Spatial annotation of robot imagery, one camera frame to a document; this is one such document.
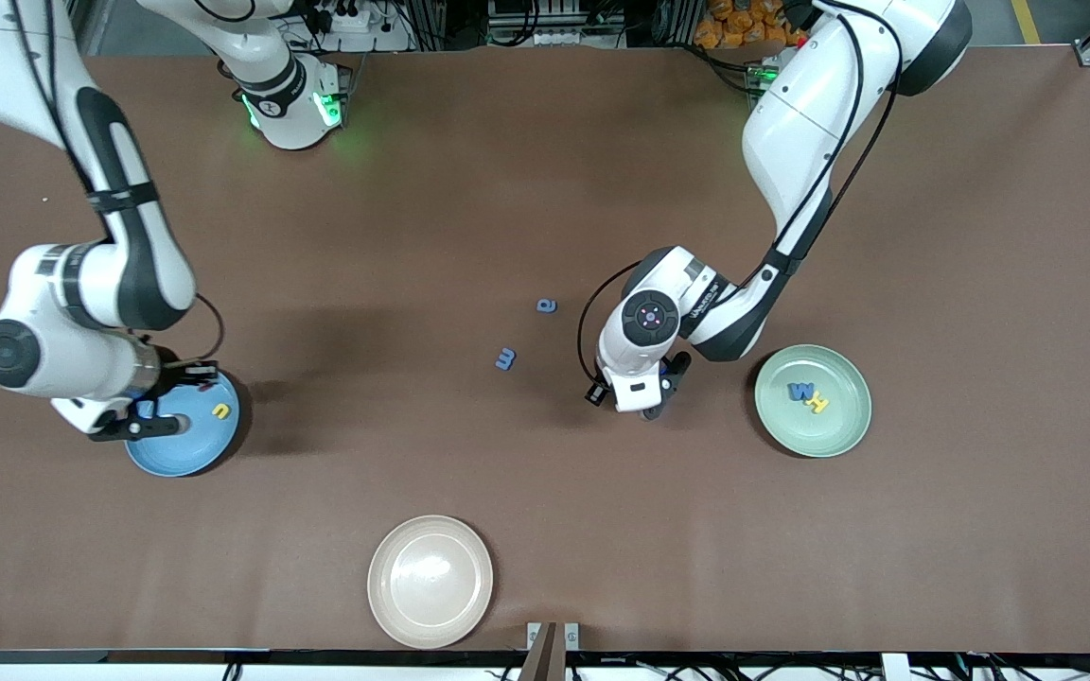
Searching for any blue plate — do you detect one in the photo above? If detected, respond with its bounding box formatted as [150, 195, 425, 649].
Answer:
[126, 367, 241, 478]

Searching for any table cover sheet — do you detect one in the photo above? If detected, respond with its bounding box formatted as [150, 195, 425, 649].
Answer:
[0, 47, 1090, 654]

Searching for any pale green plate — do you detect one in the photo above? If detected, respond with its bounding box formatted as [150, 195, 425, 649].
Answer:
[754, 343, 872, 459]

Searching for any beige plate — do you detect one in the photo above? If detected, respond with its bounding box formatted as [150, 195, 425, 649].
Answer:
[367, 515, 495, 650]

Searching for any background electronics rack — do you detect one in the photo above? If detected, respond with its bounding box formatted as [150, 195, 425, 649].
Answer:
[486, 0, 629, 48]

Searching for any orange packets bag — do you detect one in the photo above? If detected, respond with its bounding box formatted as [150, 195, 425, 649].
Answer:
[694, 0, 797, 50]

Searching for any white power strip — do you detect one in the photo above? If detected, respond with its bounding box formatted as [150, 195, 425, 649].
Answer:
[313, 0, 371, 34]

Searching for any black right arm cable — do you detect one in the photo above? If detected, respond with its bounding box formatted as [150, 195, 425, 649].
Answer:
[162, 293, 224, 368]

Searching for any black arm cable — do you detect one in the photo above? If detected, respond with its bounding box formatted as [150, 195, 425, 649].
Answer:
[162, 293, 224, 368]
[577, 261, 642, 387]

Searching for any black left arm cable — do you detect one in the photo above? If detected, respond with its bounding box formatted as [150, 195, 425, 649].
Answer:
[577, 261, 642, 387]

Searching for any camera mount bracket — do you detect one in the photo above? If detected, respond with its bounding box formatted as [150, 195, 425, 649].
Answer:
[519, 621, 580, 681]

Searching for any black table edge rail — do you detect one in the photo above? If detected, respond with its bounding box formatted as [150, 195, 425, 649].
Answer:
[0, 648, 1090, 681]

